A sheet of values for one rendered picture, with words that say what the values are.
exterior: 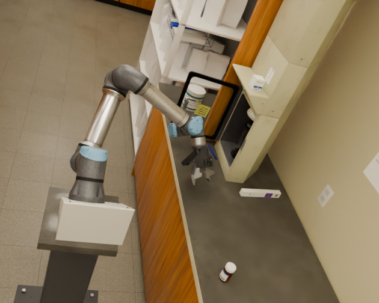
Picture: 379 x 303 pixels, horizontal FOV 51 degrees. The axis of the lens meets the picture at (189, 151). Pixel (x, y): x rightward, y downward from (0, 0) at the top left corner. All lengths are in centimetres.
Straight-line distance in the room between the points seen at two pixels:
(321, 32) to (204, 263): 116
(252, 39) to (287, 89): 39
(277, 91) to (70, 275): 131
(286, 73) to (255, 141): 41
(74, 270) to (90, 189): 44
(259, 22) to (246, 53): 18
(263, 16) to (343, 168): 88
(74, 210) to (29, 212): 149
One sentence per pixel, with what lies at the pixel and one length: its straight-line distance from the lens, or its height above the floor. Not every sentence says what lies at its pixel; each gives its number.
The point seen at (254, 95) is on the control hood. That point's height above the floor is 151.
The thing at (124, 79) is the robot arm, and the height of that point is 145.
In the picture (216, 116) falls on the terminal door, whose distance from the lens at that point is 240.
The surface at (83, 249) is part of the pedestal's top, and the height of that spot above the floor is 93.
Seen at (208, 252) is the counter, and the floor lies 94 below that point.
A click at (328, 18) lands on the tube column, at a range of 194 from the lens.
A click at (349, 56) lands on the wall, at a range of 233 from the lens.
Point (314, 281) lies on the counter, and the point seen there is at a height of 94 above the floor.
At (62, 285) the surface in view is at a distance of 206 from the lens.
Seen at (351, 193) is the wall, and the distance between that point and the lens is 211.
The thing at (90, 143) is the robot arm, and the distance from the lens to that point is 185.
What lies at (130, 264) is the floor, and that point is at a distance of 291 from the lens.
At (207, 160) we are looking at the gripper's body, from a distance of 206.
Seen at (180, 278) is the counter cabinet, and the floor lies 69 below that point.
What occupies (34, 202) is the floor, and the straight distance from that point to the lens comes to 314.
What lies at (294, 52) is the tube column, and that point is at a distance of 194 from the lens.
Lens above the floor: 230
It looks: 35 degrees down
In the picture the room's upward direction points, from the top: 23 degrees clockwise
